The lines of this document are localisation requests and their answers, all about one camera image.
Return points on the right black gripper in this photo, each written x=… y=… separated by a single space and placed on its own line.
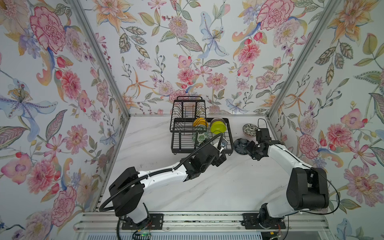
x=252 y=143

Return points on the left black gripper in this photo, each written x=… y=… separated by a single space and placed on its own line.
x=218 y=161

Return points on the dark blue patterned bowl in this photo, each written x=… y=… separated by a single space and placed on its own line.
x=240 y=146

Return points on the green leaf pattern bowl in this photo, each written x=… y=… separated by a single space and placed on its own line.
x=201 y=137

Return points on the lime green plastic bowl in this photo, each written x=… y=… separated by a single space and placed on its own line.
x=218 y=128

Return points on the black wire dish rack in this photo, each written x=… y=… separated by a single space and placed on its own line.
x=184 y=111

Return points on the yellow plastic bowl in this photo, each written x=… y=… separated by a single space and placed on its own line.
x=200 y=122

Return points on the pink striped ceramic bowl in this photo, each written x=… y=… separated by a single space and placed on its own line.
x=217 y=119

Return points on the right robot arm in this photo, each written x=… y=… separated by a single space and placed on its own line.
x=307 y=187

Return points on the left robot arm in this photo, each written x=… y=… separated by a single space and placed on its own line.
x=127 y=190

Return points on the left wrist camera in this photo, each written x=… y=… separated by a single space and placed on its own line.
x=222 y=145

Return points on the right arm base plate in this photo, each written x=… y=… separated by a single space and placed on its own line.
x=252 y=221

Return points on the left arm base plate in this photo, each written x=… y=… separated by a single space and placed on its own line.
x=151 y=222

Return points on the aluminium mounting rail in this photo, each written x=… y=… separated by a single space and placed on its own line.
x=202 y=222

